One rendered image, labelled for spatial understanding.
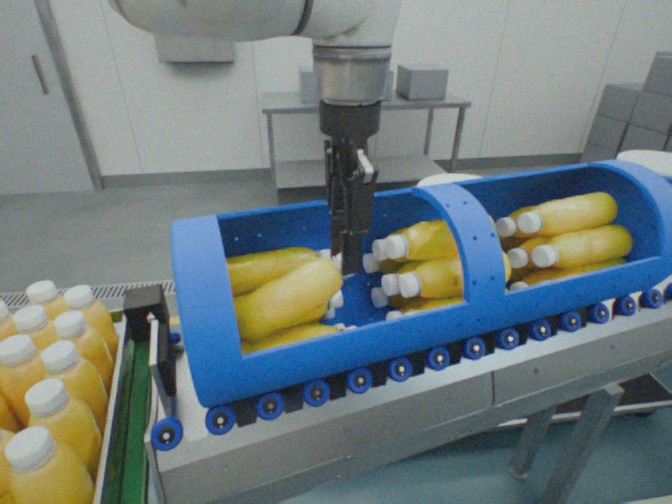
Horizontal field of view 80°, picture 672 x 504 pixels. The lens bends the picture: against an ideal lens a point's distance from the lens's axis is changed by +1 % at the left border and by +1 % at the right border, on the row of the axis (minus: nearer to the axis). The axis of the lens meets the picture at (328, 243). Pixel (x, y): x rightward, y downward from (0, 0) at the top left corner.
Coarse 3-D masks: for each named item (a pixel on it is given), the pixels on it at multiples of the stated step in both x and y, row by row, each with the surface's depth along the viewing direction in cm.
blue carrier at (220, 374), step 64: (384, 192) 69; (448, 192) 66; (512, 192) 88; (576, 192) 92; (640, 192) 78; (192, 256) 51; (640, 256) 80; (192, 320) 48; (384, 320) 80; (448, 320) 60; (512, 320) 67; (256, 384) 54
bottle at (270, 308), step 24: (312, 264) 57; (336, 264) 58; (264, 288) 58; (288, 288) 56; (312, 288) 56; (336, 288) 58; (240, 312) 56; (264, 312) 56; (288, 312) 56; (264, 336) 57
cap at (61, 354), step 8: (56, 344) 55; (64, 344) 55; (72, 344) 55; (48, 352) 54; (56, 352) 54; (64, 352) 54; (72, 352) 55; (48, 360) 53; (56, 360) 53; (64, 360) 54; (72, 360) 55; (48, 368) 54; (56, 368) 54
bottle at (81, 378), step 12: (84, 360) 57; (48, 372) 54; (60, 372) 54; (72, 372) 55; (84, 372) 56; (96, 372) 58; (72, 384) 55; (84, 384) 56; (96, 384) 58; (84, 396) 56; (96, 396) 58; (108, 396) 62; (96, 408) 58; (108, 408) 61; (96, 420) 59
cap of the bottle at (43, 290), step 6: (36, 282) 68; (42, 282) 68; (48, 282) 68; (30, 288) 67; (36, 288) 67; (42, 288) 67; (48, 288) 67; (54, 288) 68; (30, 294) 66; (36, 294) 66; (42, 294) 66; (48, 294) 67; (54, 294) 68; (36, 300) 66; (42, 300) 66
